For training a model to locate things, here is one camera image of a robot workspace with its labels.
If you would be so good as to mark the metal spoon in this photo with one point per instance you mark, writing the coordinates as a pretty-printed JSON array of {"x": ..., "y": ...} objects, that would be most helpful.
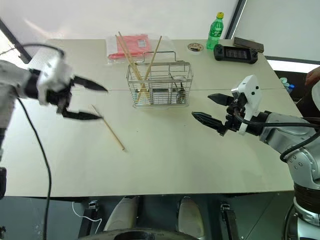
[{"x": 180, "y": 96}]

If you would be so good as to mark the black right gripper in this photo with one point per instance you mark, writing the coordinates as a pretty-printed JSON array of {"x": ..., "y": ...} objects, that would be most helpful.
[{"x": 233, "y": 120}]

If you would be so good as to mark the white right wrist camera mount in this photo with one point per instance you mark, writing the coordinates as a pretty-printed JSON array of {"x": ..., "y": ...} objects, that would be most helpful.
[{"x": 251, "y": 87}]

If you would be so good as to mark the dark brown rectangular box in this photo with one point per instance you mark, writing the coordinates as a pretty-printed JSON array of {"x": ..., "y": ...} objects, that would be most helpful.
[{"x": 248, "y": 44}]

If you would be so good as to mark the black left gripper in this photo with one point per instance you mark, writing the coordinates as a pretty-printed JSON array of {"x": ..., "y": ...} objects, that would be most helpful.
[{"x": 62, "y": 96}]

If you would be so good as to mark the dark rounded robot base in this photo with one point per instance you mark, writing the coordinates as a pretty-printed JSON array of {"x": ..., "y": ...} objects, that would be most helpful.
[{"x": 140, "y": 235}]

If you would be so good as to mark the black box-shaped device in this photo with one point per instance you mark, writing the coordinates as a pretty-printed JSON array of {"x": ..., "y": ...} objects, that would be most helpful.
[{"x": 2, "y": 182}]

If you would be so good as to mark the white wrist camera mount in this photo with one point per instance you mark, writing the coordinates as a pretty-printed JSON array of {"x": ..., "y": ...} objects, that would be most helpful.
[
  {"x": 251, "y": 87},
  {"x": 53, "y": 72}
]

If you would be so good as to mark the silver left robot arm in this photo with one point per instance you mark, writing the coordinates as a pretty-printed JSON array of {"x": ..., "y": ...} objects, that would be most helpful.
[{"x": 12, "y": 77}]

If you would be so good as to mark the black diagonal frame bar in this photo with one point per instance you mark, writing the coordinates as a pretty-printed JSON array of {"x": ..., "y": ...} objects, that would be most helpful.
[{"x": 15, "y": 40}]

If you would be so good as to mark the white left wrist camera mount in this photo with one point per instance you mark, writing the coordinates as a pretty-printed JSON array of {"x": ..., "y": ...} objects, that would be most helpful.
[{"x": 53, "y": 72}]

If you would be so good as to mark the black table leg bracket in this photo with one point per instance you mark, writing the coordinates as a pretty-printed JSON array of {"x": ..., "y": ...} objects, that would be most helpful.
[
  {"x": 91, "y": 215},
  {"x": 230, "y": 220}
]

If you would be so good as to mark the red packet in plastic bag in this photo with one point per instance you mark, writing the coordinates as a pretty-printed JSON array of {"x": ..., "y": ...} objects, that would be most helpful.
[{"x": 135, "y": 46}]

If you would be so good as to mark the wooden chopstick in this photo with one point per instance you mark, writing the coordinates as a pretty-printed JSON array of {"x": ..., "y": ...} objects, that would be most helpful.
[
  {"x": 129, "y": 53},
  {"x": 124, "y": 53},
  {"x": 114, "y": 136},
  {"x": 153, "y": 57}
]

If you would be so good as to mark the black handheld game console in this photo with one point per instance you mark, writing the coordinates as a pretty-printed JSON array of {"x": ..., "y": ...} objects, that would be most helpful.
[{"x": 235, "y": 53}]

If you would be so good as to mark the round tape roll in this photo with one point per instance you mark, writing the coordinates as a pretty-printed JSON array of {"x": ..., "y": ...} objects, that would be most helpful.
[{"x": 195, "y": 47}]

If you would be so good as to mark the green plastic bottle yellow cap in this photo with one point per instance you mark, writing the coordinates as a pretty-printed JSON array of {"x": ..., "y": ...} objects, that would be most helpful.
[{"x": 214, "y": 31}]

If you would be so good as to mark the dark window frame bar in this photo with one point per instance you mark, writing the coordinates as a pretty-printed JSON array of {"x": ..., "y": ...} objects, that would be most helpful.
[{"x": 236, "y": 17}]

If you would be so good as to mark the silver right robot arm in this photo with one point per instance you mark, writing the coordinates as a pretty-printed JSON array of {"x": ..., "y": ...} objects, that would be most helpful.
[{"x": 285, "y": 132}]

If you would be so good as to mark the clear bottles with blue caps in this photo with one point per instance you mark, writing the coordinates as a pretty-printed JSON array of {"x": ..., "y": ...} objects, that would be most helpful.
[{"x": 287, "y": 86}]

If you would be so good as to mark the bystander person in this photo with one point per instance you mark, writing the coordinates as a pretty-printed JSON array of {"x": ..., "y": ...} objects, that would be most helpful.
[{"x": 313, "y": 75}]

